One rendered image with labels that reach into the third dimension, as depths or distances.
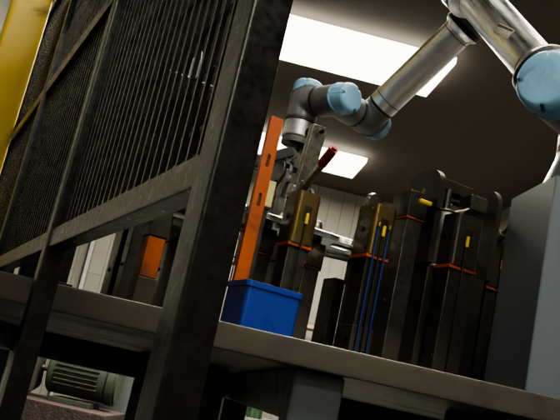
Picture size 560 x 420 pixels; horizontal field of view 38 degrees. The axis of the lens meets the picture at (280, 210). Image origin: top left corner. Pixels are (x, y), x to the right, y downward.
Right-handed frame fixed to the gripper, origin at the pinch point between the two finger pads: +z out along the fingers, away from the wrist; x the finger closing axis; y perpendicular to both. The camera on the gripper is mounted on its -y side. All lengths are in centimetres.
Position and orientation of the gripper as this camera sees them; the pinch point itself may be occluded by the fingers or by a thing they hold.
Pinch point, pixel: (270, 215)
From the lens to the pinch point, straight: 195.4
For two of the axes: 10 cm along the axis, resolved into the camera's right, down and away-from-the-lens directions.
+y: 8.8, 2.9, 3.8
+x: -4.3, 1.2, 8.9
